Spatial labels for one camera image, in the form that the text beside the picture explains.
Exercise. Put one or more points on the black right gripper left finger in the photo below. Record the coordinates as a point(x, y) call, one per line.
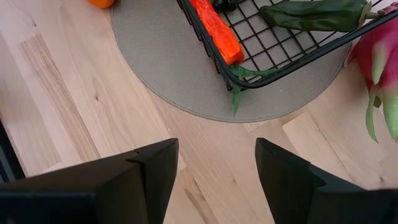
point(109, 189)

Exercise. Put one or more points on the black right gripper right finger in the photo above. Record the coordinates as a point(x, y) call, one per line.
point(311, 196)

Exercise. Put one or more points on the pink dragon fruit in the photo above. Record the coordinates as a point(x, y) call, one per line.
point(370, 53)

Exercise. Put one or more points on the dark green long pepper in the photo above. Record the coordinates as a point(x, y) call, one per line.
point(311, 17)

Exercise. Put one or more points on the red chili peppers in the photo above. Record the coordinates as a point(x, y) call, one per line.
point(220, 34)

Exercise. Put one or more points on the orange fruit with leaf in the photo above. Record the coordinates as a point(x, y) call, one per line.
point(101, 3)

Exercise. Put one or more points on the black grape bunch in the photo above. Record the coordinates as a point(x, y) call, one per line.
point(224, 5)

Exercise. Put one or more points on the round grey mat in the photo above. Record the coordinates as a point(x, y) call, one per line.
point(161, 62)

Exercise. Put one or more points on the black table frame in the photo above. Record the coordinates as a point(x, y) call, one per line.
point(7, 161)

